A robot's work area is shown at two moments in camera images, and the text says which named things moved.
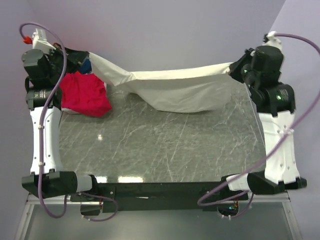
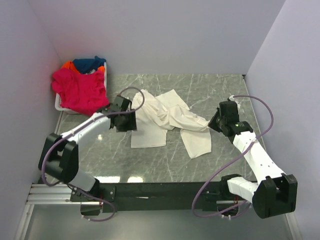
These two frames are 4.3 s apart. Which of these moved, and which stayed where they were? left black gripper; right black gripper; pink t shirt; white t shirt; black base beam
Moved: left black gripper; right black gripper; white t shirt
Stayed: pink t shirt; black base beam
